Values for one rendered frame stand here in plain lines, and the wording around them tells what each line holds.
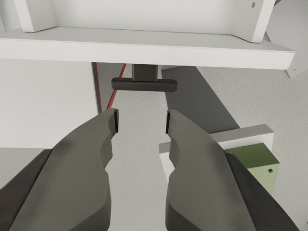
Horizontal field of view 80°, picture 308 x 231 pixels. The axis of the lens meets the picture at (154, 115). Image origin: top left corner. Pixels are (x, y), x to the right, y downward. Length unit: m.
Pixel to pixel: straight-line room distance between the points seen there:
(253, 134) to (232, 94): 0.85
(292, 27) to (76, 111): 1.18
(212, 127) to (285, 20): 0.84
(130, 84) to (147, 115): 1.09
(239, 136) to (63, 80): 0.41
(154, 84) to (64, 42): 0.09
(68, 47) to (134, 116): 1.14
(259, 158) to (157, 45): 0.38
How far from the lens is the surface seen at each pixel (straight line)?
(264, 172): 0.49
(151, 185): 1.81
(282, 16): 1.28
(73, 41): 0.19
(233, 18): 0.29
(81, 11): 0.28
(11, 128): 0.52
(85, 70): 0.38
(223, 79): 1.27
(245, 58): 0.20
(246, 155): 0.49
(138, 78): 0.21
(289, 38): 1.33
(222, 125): 0.60
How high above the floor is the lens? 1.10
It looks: 58 degrees down
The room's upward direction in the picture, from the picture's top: 177 degrees clockwise
